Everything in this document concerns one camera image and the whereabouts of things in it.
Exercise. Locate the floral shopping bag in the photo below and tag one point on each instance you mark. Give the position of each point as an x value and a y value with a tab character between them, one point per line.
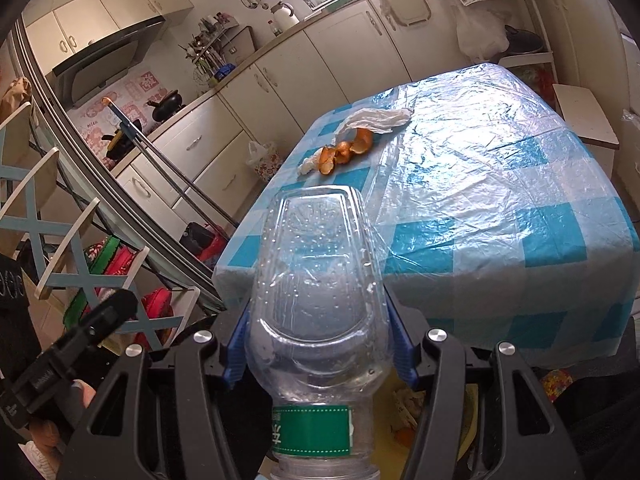
265	162

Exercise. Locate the brown paper bag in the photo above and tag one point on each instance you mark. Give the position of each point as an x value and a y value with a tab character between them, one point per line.
17	95

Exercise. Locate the grey sliding door frame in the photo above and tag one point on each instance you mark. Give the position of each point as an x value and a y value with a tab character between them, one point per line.
100	175

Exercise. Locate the black cooking pot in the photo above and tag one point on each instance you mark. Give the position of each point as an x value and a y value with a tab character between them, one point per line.
525	41

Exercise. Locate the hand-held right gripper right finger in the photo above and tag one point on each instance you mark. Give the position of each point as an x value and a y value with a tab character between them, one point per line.
406	357

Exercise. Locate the white wall cabinets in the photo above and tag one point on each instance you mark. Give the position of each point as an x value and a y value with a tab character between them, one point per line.
115	10

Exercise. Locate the wooden blue folding shelf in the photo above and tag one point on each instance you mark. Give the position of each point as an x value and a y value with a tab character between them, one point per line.
65	270

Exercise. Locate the white hanging door bin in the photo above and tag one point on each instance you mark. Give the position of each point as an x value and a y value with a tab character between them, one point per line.
407	2

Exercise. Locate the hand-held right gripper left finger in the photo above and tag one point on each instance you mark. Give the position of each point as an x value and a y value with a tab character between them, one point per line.
237	355

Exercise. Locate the white base cabinets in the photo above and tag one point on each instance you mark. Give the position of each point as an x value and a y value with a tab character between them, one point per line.
340	50

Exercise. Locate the clear plastic bottle green label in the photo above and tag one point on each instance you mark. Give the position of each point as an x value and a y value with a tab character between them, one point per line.
315	300

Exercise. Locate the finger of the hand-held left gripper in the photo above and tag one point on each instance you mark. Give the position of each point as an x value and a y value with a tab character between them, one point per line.
107	312

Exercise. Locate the white plastic bag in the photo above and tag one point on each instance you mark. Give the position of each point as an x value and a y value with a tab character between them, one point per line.
480	35

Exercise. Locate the orange peel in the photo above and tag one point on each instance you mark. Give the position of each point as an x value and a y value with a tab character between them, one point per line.
345	152

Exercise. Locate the white electric kettle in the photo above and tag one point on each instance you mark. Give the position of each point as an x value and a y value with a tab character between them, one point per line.
284	17

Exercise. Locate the yellow plastic bin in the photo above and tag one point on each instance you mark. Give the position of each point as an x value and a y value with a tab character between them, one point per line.
470	425

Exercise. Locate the blue checked plastic tablecloth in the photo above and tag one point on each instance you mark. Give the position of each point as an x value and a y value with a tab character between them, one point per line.
475	185

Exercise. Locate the red patterned bag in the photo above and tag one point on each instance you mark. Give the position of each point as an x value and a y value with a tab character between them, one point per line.
537	82

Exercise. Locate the black red bag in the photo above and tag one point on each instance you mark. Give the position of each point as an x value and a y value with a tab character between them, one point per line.
200	240

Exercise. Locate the black range hood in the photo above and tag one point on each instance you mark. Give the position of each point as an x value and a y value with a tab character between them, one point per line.
100	60

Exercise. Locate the small white tissue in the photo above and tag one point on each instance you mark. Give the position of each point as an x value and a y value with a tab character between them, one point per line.
307	165

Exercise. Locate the wall utensil rack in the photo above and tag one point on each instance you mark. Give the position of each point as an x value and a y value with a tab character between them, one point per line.
207	50

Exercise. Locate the person's left hand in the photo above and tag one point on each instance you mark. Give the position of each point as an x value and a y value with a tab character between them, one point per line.
82	402

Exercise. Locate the white shoe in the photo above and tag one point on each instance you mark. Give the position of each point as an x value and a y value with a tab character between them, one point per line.
37	460

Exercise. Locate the black pan yellow rim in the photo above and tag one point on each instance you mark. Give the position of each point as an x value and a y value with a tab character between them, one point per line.
120	144

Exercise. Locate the white stool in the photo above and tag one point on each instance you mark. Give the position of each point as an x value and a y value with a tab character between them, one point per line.
585	120

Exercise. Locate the pink wall stickers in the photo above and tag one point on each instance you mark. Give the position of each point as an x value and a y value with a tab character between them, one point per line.
140	85

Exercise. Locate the red green fabric pile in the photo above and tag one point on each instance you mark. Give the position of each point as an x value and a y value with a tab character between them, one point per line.
107	257

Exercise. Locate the crumpled white tissue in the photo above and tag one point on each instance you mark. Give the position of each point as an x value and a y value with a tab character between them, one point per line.
375	120

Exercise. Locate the dark cutting board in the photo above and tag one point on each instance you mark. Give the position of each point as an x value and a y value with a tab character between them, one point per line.
242	45

